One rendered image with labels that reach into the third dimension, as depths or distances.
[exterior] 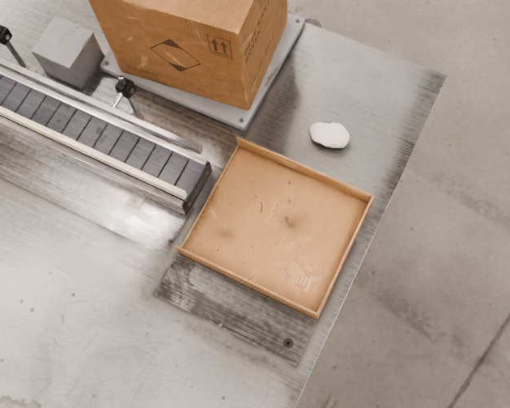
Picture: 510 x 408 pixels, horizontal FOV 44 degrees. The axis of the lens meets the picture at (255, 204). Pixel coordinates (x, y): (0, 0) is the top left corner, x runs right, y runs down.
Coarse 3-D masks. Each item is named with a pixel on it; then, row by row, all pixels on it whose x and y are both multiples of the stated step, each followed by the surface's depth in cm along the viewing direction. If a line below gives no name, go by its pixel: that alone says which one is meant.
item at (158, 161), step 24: (0, 96) 135; (24, 96) 134; (48, 96) 134; (48, 120) 132; (72, 120) 132; (96, 120) 131; (96, 144) 129; (120, 144) 129; (144, 144) 129; (144, 168) 127; (168, 168) 127; (192, 168) 126
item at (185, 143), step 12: (0, 60) 128; (24, 72) 127; (48, 84) 126; (60, 84) 125; (72, 96) 125; (84, 96) 124; (108, 108) 123; (132, 120) 122; (156, 132) 120; (168, 132) 120; (180, 144) 120; (192, 144) 119
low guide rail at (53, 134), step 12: (0, 108) 130; (12, 120) 130; (24, 120) 128; (48, 132) 127; (72, 144) 126; (96, 156) 125; (108, 156) 124; (120, 168) 124; (132, 168) 123; (144, 180) 123; (156, 180) 122; (168, 192) 123; (180, 192) 121
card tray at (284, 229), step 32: (256, 160) 131; (288, 160) 127; (224, 192) 129; (256, 192) 129; (288, 192) 128; (320, 192) 128; (352, 192) 126; (224, 224) 127; (256, 224) 126; (288, 224) 126; (320, 224) 125; (352, 224) 125; (192, 256) 122; (224, 256) 124; (256, 256) 124; (288, 256) 124; (320, 256) 123; (256, 288) 120; (288, 288) 121; (320, 288) 121
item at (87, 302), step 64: (0, 0) 150; (64, 0) 149; (320, 64) 139; (384, 64) 138; (192, 128) 135; (256, 128) 134; (384, 128) 133; (0, 192) 132; (64, 192) 132; (128, 192) 131; (384, 192) 128; (0, 256) 127; (64, 256) 127; (128, 256) 126; (0, 320) 123; (64, 320) 122; (128, 320) 121; (192, 320) 121; (256, 320) 120; (320, 320) 119; (0, 384) 118; (64, 384) 118; (128, 384) 117; (192, 384) 116; (256, 384) 116
